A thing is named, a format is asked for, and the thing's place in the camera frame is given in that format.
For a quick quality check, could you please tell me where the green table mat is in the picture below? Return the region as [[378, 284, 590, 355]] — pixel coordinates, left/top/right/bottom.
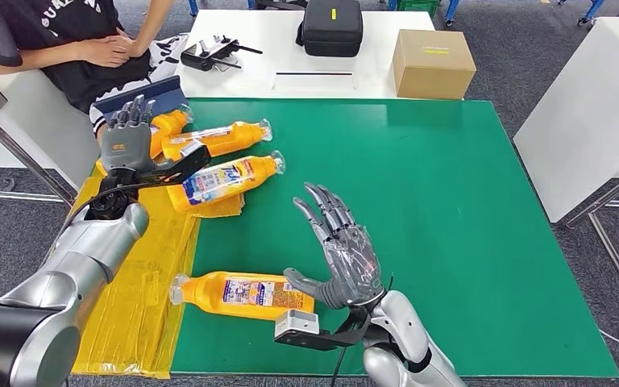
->
[[98, 98, 619, 379]]

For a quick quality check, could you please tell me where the person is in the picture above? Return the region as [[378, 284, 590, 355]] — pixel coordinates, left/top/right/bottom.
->
[[0, 0, 189, 148]]

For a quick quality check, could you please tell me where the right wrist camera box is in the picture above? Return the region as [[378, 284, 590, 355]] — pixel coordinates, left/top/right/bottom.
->
[[272, 308, 373, 352]]

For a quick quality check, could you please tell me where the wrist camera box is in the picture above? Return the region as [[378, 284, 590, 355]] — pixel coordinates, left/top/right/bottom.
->
[[98, 139, 213, 206], [272, 308, 373, 352]]

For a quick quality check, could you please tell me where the yellow plastic sheet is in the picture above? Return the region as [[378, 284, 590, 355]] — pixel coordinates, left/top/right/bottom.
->
[[72, 173, 245, 379]]

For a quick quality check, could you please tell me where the brown cardboard box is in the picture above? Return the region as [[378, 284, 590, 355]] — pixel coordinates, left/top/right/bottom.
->
[[392, 28, 478, 101]]

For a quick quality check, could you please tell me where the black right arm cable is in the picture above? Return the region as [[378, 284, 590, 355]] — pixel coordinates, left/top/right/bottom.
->
[[330, 346, 349, 387]]

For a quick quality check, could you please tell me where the white bench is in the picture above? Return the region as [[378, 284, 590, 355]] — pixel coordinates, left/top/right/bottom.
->
[[0, 53, 102, 190]]

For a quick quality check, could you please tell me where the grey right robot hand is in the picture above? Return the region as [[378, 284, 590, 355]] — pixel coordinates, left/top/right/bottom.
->
[[283, 182, 386, 311]]

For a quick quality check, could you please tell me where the person's left hand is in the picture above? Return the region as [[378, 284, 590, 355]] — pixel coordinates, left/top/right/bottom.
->
[[111, 29, 149, 60]]

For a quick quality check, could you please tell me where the orange detergent bottle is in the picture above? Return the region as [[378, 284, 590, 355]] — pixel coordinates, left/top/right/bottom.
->
[[160, 118, 274, 162], [165, 150, 287, 214], [169, 271, 316, 322], [95, 106, 194, 177]]

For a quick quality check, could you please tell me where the white table with slot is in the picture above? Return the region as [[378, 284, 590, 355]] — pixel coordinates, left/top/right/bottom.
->
[[176, 10, 464, 101]]

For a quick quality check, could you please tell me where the green plastic crate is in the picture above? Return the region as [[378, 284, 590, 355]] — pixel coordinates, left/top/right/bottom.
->
[[397, 0, 442, 18]]

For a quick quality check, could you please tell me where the black remote controller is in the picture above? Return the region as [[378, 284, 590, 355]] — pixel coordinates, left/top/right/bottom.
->
[[180, 35, 264, 72]]

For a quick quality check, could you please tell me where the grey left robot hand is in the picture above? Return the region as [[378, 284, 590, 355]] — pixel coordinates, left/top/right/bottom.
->
[[100, 94, 156, 173]]

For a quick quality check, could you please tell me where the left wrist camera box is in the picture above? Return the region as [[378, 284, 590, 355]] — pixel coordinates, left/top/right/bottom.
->
[[98, 139, 213, 206]]

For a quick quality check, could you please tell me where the plain white table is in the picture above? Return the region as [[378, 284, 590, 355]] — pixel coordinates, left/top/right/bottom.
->
[[513, 17, 619, 322]]

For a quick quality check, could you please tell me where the black carrying case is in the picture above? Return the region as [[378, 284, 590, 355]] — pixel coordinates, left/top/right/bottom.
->
[[295, 0, 364, 58]]

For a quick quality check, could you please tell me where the person's right hand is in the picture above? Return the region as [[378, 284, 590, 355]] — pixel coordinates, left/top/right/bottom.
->
[[76, 35, 130, 69]]

